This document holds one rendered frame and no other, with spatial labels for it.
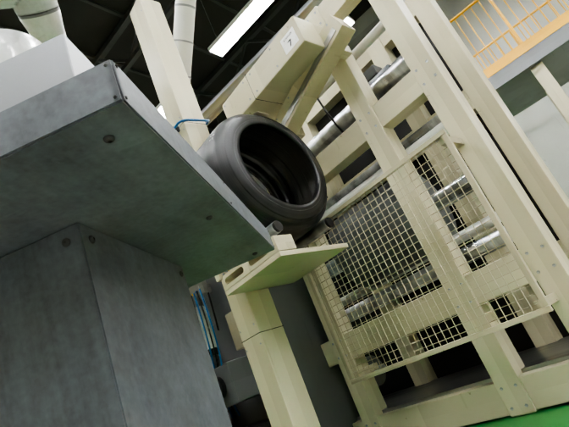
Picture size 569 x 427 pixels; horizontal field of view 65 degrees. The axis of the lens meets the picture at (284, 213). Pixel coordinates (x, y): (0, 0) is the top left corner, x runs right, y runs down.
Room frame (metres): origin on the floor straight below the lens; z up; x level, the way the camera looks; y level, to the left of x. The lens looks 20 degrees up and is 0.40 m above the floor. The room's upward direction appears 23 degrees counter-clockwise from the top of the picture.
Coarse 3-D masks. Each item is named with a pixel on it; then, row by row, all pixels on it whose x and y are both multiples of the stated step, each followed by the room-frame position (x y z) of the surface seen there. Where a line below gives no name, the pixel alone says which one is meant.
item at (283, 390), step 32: (160, 32) 1.83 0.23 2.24; (160, 64) 1.80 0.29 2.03; (160, 96) 1.86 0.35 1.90; (192, 96) 1.87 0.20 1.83; (192, 128) 1.82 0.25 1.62; (256, 320) 1.79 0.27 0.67; (256, 352) 1.83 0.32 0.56; (288, 352) 1.86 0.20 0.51; (288, 384) 1.82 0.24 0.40; (288, 416) 1.79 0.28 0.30
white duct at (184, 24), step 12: (180, 0) 2.00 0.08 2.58; (192, 0) 2.02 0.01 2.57; (180, 12) 2.03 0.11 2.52; (192, 12) 2.06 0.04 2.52; (180, 24) 2.05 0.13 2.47; (192, 24) 2.09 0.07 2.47; (180, 36) 2.09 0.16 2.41; (192, 36) 2.13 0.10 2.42; (180, 48) 2.12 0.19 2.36; (192, 48) 2.17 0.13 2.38
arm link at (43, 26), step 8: (56, 8) 0.81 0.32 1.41; (24, 16) 0.79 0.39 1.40; (32, 16) 0.79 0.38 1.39; (40, 16) 0.79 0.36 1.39; (48, 16) 0.81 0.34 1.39; (56, 16) 0.82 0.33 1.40; (24, 24) 0.81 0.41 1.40; (32, 24) 0.80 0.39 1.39; (40, 24) 0.81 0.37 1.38; (48, 24) 0.82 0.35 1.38; (56, 24) 0.83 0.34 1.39; (32, 32) 0.82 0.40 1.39; (40, 32) 0.82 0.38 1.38; (48, 32) 0.83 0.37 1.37; (56, 32) 0.84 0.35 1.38; (64, 32) 0.87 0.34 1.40; (40, 40) 0.84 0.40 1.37
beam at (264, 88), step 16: (304, 32) 1.58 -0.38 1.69; (272, 48) 1.68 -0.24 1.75; (304, 48) 1.61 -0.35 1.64; (320, 48) 1.66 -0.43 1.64; (256, 64) 1.76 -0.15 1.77; (272, 64) 1.70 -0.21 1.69; (288, 64) 1.67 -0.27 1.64; (304, 64) 1.72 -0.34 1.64; (256, 80) 1.78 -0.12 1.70; (272, 80) 1.74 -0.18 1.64; (288, 80) 1.78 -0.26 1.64; (240, 96) 1.87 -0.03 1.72; (256, 96) 1.81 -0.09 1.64; (272, 96) 1.85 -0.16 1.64; (224, 112) 1.97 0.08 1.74; (240, 112) 1.90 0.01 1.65; (272, 112) 1.98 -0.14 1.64
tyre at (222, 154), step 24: (240, 120) 1.52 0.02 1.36; (264, 120) 1.61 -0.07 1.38; (216, 144) 1.44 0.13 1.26; (240, 144) 1.79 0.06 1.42; (264, 144) 1.81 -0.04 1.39; (288, 144) 1.80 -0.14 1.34; (216, 168) 1.43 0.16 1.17; (240, 168) 1.44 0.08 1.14; (264, 168) 1.91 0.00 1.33; (288, 168) 1.89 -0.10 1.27; (312, 168) 1.75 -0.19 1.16; (240, 192) 1.45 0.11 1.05; (264, 192) 1.49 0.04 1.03; (288, 192) 1.95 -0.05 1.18; (312, 192) 1.86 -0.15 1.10; (264, 216) 1.50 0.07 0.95; (288, 216) 1.55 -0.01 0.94; (312, 216) 1.65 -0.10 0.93
